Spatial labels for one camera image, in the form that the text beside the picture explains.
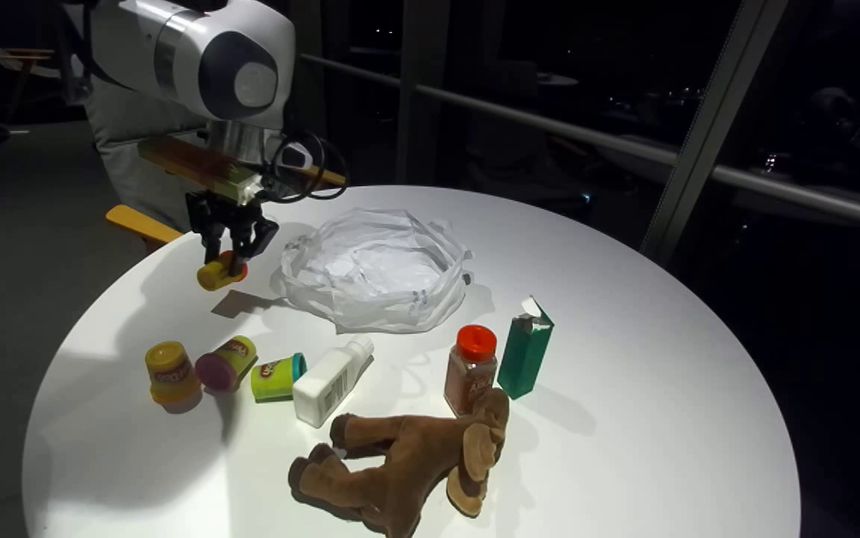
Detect red-lid spice jar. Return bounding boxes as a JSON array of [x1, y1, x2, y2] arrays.
[[446, 327, 497, 412]]

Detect yellow toy cup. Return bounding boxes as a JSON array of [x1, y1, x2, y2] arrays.
[[143, 341, 200, 412]]

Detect metal window railing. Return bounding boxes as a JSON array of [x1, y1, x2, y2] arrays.
[[304, 0, 860, 260]]

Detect white toy milk carton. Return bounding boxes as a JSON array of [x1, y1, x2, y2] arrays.
[[292, 338, 374, 429]]

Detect brown plush toy dog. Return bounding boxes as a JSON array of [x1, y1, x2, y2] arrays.
[[286, 388, 512, 538]]

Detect wrist camera with yellow tape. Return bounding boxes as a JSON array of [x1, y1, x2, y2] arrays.
[[138, 139, 264, 208]]

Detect purple toy cup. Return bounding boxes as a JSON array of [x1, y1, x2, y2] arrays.
[[195, 335, 256, 393]]

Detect clear plastic bag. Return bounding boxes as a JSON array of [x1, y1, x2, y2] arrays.
[[271, 211, 468, 335]]

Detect grey chair with wooden arms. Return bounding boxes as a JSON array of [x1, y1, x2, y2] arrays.
[[70, 46, 346, 227]]

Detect green toy carton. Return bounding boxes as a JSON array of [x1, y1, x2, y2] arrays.
[[500, 299, 555, 399]]

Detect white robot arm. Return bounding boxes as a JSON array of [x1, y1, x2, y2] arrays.
[[52, 0, 346, 267]]

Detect orange toy cup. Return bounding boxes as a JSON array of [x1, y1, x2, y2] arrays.
[[198, 255, 249, 290]]

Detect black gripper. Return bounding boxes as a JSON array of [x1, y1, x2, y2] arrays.
[[186, 191, 279, 264]]

